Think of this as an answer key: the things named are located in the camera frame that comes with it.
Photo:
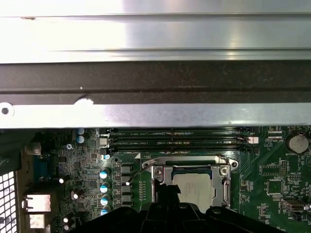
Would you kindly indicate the silver green CPU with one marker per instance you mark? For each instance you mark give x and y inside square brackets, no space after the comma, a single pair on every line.
[196,187]

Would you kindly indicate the black clip RAM slot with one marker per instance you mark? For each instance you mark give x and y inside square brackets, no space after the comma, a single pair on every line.
[194,148]
[170,130]

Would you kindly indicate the white clip RAM slot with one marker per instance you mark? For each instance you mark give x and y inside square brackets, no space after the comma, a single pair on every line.
[253,140]

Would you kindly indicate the silver rear port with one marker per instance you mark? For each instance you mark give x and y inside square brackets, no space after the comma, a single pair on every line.
[39,202]

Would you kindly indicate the black PC case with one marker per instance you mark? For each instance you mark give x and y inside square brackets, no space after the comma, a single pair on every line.
[155,80]

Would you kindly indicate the blue top capacitor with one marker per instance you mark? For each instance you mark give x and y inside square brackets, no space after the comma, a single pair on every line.
[81,131]
[105,201]
[80,139]
[105,187]
[105,173]
[105,210]

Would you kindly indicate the green motherboard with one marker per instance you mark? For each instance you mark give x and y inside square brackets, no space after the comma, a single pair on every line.
[250,157]

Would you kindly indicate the internal USB port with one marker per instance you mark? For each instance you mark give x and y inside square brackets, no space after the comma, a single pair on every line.
[292,207]

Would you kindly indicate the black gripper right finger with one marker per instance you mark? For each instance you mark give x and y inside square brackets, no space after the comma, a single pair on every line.
[184,218]

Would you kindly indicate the CPU socket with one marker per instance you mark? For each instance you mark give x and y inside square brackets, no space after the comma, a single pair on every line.
[189,163]

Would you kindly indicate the round coin cell battery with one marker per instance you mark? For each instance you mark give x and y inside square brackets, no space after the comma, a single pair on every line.
[297,142]

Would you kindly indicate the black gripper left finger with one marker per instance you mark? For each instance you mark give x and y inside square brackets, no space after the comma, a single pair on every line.
[160,218]

